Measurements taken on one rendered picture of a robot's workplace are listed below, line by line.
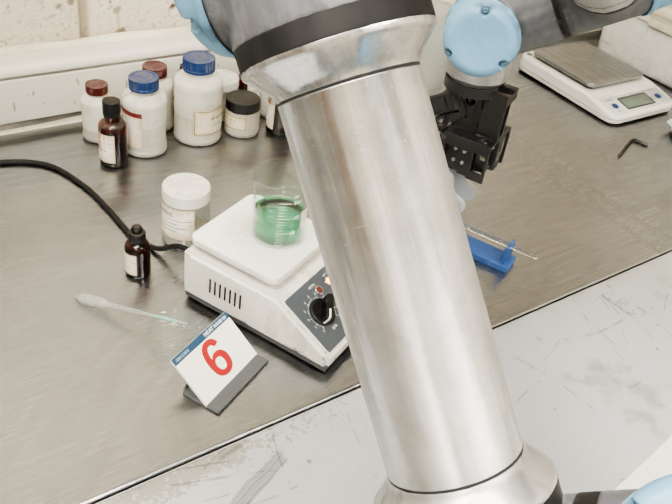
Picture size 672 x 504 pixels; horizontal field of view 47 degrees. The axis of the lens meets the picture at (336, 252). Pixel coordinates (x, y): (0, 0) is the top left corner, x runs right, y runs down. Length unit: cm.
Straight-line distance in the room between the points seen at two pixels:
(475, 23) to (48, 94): 67
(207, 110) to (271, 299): 42
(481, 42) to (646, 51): 102
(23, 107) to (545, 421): 83
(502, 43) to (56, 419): 56
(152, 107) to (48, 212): 21
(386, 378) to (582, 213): 81
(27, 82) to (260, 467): 68
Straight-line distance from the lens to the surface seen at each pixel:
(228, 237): 86
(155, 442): 77
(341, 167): 41
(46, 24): 122
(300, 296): 83
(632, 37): 178
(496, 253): 105
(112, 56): 122
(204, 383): 80
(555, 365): 93
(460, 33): 77
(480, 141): 95
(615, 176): 134
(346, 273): 43
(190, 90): 114
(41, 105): 122
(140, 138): 114
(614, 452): 87
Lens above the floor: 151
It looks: 37 degrees down
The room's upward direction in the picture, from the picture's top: 9 degrees clockwise
